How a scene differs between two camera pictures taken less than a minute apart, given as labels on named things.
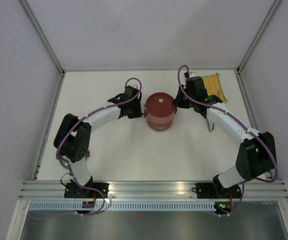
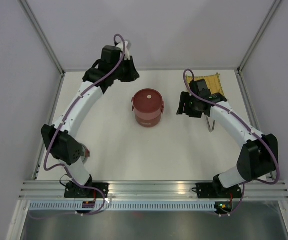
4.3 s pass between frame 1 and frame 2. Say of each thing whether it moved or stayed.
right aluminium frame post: stayed
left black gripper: moved
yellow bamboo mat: stayed
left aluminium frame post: stayed
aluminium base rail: stayed
